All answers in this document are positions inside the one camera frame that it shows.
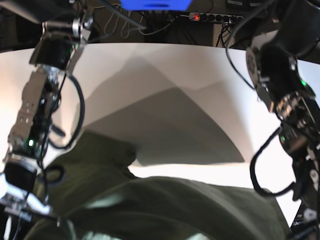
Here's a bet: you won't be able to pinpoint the green t-shirt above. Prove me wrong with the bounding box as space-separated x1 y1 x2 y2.
25 131 290 240

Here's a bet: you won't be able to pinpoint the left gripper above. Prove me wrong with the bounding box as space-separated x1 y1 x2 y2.
287 194 320 240

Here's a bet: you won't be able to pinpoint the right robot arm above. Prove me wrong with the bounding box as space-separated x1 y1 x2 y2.
0 0 94 222

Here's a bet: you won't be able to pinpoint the white cable loops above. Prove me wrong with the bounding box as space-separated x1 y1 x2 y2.
103 7 171 38

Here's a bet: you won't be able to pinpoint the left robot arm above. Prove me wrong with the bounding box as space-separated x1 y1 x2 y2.
230 0 320 240

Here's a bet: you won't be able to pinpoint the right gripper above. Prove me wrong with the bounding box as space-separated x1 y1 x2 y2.
0 172 53 222

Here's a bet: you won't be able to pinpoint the blue box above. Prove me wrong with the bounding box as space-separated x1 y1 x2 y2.
120 0 192 11

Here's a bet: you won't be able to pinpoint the black power strip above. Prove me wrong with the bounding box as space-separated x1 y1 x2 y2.
188 12 244 25

